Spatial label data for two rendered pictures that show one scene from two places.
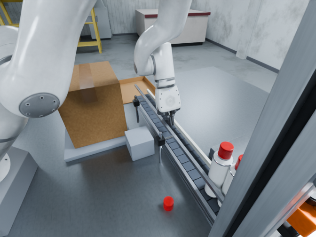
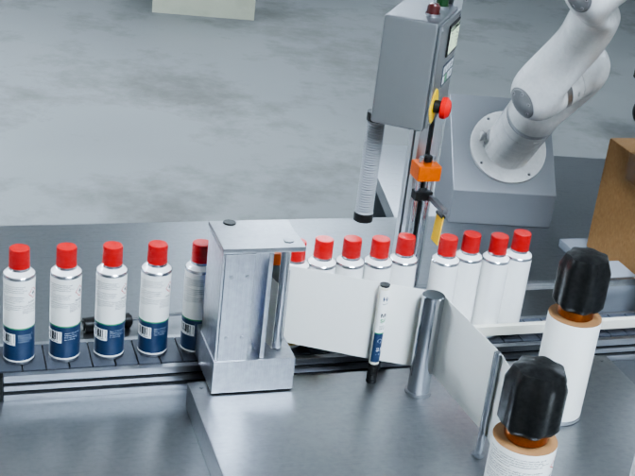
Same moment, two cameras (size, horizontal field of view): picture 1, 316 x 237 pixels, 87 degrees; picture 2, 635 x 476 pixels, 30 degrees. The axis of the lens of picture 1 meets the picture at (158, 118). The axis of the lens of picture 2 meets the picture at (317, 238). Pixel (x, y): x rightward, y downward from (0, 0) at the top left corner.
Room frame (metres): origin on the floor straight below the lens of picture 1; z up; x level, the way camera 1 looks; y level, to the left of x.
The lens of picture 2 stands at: (0.02, -2.21, 1.93)
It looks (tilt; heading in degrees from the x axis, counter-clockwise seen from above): 24 degrees down; 93
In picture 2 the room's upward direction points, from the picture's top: 7 degrees clockwise
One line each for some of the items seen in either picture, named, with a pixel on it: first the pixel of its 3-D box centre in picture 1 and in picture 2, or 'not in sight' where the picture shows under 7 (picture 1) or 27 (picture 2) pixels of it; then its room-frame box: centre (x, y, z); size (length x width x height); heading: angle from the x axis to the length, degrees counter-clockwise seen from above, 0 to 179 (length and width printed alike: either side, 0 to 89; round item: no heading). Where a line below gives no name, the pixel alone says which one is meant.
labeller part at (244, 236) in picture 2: not in sight; (256, 235); (-0.17, -0.48, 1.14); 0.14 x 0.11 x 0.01; 23
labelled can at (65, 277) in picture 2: not in sight; (65, 301); (-0.47, -0.50, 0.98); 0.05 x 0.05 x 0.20
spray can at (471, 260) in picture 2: not in sight; (463, 283); (0.20, -0.21, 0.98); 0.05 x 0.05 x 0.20
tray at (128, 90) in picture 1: (134, 88); not in sight; (1.10, 0.17, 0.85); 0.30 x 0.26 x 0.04; 23
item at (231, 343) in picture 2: not in sight; (248, 304); (-0.17, -0.47, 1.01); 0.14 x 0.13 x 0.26; 23
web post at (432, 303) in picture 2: not in sight; (425, 344); (0.13, -0.45, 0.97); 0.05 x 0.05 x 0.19
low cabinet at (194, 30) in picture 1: (167, 25); not in sight; (7.08, -0.41, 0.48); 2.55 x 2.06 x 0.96; 12
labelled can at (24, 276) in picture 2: not in sight; (19, 303); (-0.54, -0.53, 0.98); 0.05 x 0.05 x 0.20
